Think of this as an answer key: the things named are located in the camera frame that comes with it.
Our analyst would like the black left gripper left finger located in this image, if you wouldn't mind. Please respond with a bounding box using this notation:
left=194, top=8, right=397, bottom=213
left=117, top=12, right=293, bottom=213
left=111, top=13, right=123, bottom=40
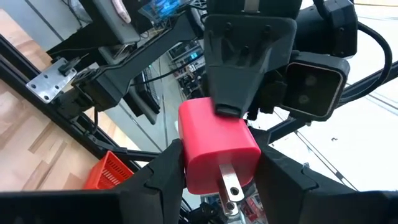
left=0, top=138, right=187, bottom=224

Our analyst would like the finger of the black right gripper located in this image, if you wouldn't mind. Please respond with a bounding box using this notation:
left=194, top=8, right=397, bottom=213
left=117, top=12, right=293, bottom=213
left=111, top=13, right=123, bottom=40
left=203, top=13, right=299, bottom=119

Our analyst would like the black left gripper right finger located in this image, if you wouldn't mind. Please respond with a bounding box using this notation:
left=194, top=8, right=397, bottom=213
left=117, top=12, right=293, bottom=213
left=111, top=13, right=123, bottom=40
left=254, top=145, right=398, bottom=224

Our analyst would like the pink charger cube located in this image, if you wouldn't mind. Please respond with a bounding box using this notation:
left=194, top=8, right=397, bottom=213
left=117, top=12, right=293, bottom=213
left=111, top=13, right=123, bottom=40
left=178, top=97, right=262, bottom=217

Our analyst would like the red mesh basket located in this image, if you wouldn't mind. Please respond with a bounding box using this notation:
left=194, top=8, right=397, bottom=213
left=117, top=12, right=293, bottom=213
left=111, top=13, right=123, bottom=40
left=83, top=150, right=135, bottom=190

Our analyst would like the grey side desk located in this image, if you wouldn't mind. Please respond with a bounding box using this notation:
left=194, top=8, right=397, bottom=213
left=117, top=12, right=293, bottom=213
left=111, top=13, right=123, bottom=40
left=90, top=0, right=144, bottom=46

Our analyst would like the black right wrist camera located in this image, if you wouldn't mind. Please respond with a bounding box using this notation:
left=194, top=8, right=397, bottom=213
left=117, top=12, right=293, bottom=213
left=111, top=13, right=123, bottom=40
left=279, top=50, right=351, bottom=123

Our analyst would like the black camera cable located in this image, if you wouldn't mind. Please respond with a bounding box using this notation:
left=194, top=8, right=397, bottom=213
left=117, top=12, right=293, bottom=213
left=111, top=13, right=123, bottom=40
left=338, top=21, right=393, bottom=106

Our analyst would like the silver corner bracket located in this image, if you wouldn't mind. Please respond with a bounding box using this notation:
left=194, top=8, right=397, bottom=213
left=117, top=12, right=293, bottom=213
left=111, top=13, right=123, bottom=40
left=25, top=57, right=78, bottom=105

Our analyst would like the black aluminium table frame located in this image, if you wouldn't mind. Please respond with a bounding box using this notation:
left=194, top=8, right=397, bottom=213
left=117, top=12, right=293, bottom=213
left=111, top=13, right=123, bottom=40
left=0, top=32, right=398, bottom=169

